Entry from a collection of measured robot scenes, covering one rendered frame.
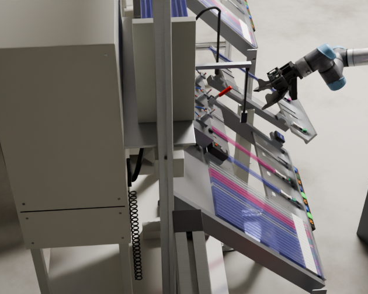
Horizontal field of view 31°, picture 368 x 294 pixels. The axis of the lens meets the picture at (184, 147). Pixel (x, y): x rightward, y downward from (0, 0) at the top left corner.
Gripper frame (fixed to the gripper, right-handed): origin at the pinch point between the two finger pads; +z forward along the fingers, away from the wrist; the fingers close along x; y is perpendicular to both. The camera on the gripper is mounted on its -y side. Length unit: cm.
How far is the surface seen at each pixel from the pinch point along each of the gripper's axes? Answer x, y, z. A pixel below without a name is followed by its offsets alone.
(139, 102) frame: 63, 76, 15
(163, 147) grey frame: 78, 71, 14
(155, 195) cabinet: 17, 1, 55
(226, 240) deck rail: 76, 24, 22
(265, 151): 19.9, -7.2, 7.5
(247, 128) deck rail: 10.1, -0.4, 9.1
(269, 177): 35.0, -5.1, 9.4
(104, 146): 72, 77, 28
